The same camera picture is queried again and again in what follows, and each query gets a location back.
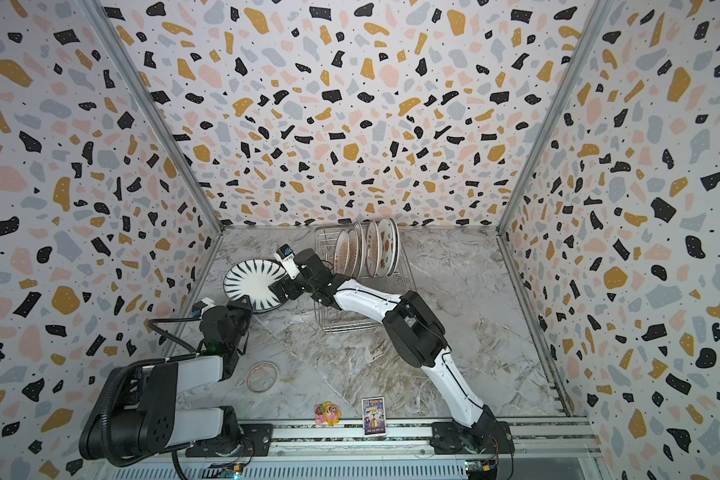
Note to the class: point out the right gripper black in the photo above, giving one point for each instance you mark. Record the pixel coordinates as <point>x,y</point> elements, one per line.
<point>285,285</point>

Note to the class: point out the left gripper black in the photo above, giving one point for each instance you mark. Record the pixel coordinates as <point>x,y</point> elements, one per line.
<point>240,311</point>

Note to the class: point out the white plate black stripes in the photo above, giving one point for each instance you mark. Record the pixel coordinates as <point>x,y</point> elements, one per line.
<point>253,278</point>

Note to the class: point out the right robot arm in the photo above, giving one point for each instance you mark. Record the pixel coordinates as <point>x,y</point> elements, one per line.
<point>417,336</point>

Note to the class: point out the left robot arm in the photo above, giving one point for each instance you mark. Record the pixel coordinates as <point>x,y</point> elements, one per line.
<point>137,414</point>

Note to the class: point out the orange sunburst plate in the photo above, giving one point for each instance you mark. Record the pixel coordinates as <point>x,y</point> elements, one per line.
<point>342,253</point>

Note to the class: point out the red pattern white plate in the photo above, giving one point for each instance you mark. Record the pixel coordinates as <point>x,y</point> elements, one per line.
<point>361,249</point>

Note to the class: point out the orange pattern white plate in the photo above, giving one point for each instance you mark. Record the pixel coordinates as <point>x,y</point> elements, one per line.
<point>372,240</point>

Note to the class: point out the fruit pattern blue-rim plate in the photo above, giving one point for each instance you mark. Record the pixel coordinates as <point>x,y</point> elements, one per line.
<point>389,244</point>

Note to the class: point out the pink yellow toy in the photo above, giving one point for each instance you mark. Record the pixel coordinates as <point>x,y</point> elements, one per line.
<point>327,414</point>

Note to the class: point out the purple card box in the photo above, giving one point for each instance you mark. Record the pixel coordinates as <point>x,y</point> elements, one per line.
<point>374,416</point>

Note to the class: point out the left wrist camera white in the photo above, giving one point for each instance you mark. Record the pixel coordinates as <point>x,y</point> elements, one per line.
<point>198,308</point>

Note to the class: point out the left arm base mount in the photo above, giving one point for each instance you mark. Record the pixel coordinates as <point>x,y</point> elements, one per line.
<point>248,440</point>

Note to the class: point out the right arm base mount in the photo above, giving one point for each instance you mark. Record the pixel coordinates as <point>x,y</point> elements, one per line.
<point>453,438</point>

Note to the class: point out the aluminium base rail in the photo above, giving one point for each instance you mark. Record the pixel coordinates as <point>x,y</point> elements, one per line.
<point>545,448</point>

